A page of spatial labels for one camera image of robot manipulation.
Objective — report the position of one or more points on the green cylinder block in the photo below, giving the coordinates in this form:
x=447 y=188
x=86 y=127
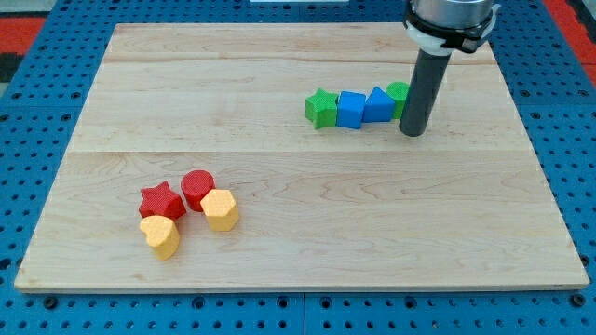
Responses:
x=398 y=92

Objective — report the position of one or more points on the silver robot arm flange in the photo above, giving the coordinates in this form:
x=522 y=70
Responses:
x=440 y=27

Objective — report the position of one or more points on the green star block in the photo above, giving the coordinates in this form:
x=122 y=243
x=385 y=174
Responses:
x=321 y=108

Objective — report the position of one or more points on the blue cube block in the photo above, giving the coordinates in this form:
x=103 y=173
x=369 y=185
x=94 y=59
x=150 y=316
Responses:
x=350 y=109

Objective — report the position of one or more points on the yellow hexagon block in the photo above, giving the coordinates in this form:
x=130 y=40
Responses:
x=220 y=209

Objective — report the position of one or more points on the blue triangle block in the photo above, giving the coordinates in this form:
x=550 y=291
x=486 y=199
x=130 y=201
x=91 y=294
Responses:
x=379 y=107

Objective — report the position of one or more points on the red cylinder block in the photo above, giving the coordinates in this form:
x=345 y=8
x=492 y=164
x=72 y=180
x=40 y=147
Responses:
x=195 y=185

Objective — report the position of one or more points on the red star block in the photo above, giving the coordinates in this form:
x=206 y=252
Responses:
x=161 y=200

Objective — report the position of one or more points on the yellow heart block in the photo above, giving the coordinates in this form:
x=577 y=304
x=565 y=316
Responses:
x=161 y=235

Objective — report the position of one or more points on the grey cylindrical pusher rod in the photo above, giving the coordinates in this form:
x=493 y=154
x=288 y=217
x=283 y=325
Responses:
x=424 y=88

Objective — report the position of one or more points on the wooden board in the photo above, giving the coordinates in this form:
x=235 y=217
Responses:
x=464 y=207

